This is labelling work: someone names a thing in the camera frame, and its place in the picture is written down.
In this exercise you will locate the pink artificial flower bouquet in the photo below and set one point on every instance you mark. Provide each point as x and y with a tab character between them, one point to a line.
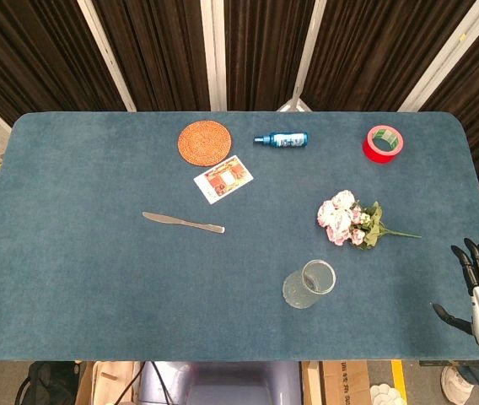
340	221

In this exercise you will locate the grey purple robot base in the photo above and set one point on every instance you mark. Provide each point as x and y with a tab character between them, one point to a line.
231	384

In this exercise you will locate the clear glass cup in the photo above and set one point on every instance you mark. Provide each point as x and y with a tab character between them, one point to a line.
307	287

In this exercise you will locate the white sneaker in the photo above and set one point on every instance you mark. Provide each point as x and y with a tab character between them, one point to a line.
454	386

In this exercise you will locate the black bag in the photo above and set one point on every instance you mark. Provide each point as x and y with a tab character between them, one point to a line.
45	386

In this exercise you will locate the blue felt table cloth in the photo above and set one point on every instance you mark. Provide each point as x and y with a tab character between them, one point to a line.
96	274

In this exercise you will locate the light wooden box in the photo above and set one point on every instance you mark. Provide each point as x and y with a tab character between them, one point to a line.
109	384

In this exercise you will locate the brown cardboard box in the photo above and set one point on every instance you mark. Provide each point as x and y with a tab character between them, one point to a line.
340	384

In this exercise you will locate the red tape roll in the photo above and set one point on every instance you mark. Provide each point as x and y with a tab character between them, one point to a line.
372	154

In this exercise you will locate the silver table knife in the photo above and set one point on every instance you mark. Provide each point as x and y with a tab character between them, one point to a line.
180	222

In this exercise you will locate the blue spray bottle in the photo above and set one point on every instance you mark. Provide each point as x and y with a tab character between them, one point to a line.
286	140

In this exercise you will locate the white and orange card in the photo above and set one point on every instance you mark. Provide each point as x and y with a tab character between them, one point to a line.
222	179

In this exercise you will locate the round orange woven coaster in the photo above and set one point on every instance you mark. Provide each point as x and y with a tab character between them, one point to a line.
204	142

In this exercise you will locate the white frame post with foot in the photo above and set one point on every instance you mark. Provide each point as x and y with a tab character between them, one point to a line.
305	63

